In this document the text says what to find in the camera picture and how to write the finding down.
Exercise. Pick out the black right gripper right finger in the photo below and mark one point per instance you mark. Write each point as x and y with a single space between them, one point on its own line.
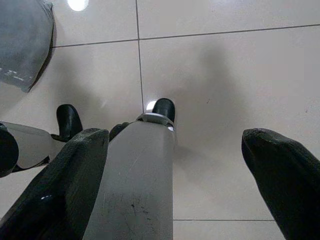
287 180

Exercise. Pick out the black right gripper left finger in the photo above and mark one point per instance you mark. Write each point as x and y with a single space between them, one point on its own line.
62 185

